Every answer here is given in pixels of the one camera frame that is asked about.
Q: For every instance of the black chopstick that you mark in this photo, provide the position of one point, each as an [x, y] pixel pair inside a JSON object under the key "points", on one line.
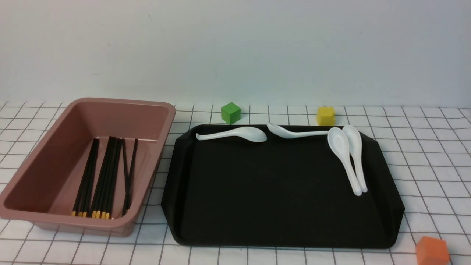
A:
{"points": [[109, 205], [107, 165], [90, 176], [125, 171], [95, 200], [85, 176], [107, 185]]}

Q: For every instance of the white ceramic spoon far left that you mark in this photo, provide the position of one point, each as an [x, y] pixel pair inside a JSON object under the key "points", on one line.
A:
{"points": [[248, 133]]}

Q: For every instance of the white ceramic spoon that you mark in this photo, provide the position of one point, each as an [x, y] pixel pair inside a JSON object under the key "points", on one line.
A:
{"points": [[248, 133], [355, 149], [286, 134], [339, 144]]}

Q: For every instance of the green cube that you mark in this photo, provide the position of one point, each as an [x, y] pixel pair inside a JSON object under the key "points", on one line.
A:
{"points": [[231, 113]]}

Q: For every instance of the white ceramic spoon centre back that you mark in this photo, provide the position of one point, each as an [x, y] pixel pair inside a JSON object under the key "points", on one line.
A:
{"points": [[286, 134]]}

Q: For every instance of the black plastic serving tray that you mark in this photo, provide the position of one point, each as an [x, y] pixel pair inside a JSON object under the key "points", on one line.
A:
{"points": [[290, 193]]}

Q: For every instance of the yellow cube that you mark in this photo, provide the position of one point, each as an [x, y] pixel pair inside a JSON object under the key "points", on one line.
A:
{"points": [[325, 116]]}

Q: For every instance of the white ceramic spoon right front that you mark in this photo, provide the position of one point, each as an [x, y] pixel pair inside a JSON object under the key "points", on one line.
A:
{"points": [[339, 144]]}

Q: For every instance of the black chopstick lying diagonal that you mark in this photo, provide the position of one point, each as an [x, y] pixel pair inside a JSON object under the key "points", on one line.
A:
{"points": [[131, 170]]}

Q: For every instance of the white ceramic spoon rightmost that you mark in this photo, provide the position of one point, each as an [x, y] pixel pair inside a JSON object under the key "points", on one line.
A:
{"points": [[355, 149]]}

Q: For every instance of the pink plastic rectangular bin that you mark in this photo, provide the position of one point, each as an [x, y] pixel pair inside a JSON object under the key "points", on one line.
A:
{"points": [[45, 186]]}

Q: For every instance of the orange cube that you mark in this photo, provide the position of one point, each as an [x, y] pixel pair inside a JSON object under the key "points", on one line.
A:
{"points": [[432, 251]]}

